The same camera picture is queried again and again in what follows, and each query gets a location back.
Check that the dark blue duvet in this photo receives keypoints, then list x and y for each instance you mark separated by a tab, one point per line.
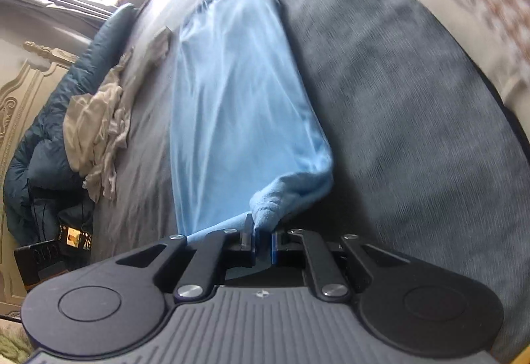
49	140

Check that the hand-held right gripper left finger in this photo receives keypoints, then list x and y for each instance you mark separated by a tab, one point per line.
254	248

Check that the green rug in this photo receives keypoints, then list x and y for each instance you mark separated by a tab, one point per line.
10	341

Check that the ornate cream headboard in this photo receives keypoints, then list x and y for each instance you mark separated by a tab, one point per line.
25	98

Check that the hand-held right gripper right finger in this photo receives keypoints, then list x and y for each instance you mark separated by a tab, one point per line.
274	250

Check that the black device with screen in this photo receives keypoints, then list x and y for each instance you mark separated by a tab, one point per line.
74	239

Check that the white shirt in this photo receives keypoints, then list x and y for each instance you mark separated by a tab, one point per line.
95	127

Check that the light blue t-shirt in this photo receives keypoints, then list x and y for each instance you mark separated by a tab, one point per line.
232	98

